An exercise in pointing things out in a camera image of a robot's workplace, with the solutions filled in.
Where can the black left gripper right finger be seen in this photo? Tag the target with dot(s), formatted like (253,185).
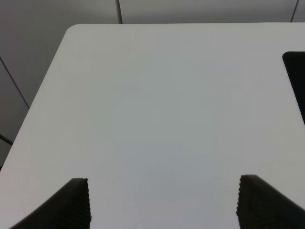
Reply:
(261,206)

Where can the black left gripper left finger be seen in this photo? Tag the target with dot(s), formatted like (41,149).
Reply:
(68,208)

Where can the black mouse pad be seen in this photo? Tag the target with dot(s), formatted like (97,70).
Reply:
(295,67)

